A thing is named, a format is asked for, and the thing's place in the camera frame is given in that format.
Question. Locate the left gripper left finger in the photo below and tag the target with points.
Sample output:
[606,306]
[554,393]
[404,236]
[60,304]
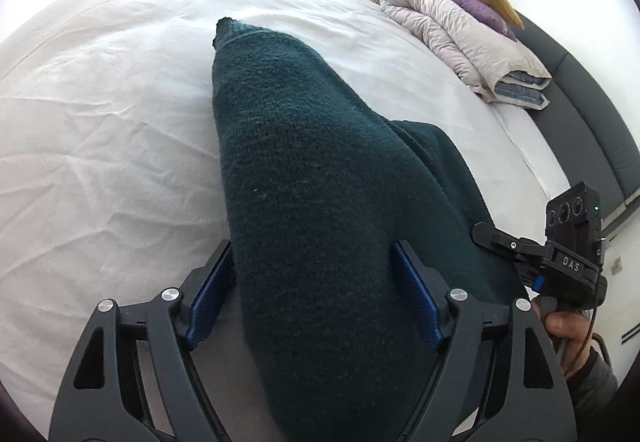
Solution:
[204,293]

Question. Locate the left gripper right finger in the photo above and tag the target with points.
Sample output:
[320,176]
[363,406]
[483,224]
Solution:
[424,291]

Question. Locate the dark green knit garment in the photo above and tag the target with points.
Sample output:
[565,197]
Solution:
[318,188]

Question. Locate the grey sleeve forearm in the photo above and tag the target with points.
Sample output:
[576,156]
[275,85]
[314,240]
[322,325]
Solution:
[591,388]

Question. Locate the person's right hand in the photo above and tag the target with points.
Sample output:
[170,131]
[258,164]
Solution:
[574,329]

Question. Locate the white bed sheet mattress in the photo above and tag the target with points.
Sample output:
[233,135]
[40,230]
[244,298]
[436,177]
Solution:
[110,183]

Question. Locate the dark grey padded headboard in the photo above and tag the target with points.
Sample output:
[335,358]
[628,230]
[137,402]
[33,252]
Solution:
[583,128]

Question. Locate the beige folded duvet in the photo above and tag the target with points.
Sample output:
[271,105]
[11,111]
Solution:
[495,67]

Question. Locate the purple pillow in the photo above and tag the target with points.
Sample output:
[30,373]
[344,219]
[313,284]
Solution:
[487,16]

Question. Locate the black camera box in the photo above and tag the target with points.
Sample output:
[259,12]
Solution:
[573,220]

